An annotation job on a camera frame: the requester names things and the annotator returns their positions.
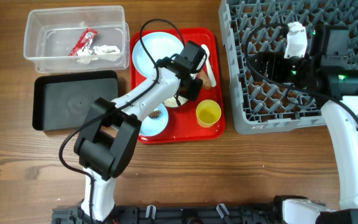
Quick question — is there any red serving tray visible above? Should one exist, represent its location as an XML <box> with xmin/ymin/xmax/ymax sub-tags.
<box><xmin>139</xmin><ymin>27</ymin><xmax>226</xmax><ymax>144</ymax></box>

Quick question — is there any pale green bowl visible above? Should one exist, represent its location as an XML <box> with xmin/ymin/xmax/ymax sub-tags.
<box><xmin>163</xmin><ymin>96</ymin><xmax>188</xmax><ymax>108</ymax></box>

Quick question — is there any grey dishwasher rack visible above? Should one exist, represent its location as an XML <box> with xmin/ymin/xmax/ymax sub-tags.
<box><xmin>218</xmin><ymin>0</ymin><xmax>358</xmax><ymax>134</ymax></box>

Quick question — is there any black plastic tray bin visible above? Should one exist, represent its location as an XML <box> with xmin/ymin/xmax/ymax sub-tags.
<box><xmin>32</xmin><ymin>70</ymin><xmax>119</xmax><ymax>131</ymax></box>

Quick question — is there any white plastic spoon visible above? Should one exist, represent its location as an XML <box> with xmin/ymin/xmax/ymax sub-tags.
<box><xmin>201</xmin><ymin>44</ymin><xmax>216</xmax><ymax>87</ymax></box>

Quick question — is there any light blue plate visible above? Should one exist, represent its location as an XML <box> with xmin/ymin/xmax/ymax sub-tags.
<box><xmin>132</xmin><ymin>32</ymin><xmax>184</xmax><ymax>78</ymax></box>

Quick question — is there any white tissue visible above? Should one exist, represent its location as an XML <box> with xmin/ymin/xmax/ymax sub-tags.
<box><xmin>76</xmin><ymin>45</ymin><xmax>121</xmax><ymax>64</ymax></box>

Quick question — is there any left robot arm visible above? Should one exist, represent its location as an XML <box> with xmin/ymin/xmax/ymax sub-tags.
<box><xmin>74</xmin><ymin>41</ymin><xmax>206</xmax><ymax>223</ymax></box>

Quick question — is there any yellow plastic cup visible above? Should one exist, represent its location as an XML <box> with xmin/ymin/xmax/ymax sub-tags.
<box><xmin>196</xmin><ymin>100</ymin><xmax>222</xmax><ymax>128</ymax></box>

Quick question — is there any light blue bowl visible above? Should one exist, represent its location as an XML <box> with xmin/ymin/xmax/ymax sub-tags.
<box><xmin>140</xmin><ymin>104</ymin><xmax>169</xmax><ymax>137</ymax></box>

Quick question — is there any brown food scrap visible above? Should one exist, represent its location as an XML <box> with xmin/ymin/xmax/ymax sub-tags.
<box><xmin>149</xmin><ymin>110</ymin><xmax>162</xmax><ymax>119</ymax></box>

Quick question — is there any red snack wrapper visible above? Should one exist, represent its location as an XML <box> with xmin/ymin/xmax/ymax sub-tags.
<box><xmin>69</xmin><ymin>28</ymin><xmax>98</xmax><ymax>56</ymax></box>

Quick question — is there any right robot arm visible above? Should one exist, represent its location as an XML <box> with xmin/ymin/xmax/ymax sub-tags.
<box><xmin>246</xmin><ymin>22</ymin><xmax>358</xmax><ymax>223</ymax></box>

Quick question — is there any clear plastic bin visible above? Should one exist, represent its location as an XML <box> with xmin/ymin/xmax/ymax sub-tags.
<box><xmin>24</xmin><ymin>5</ymin><xmax>130</xmax><ymax>73</ymax></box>

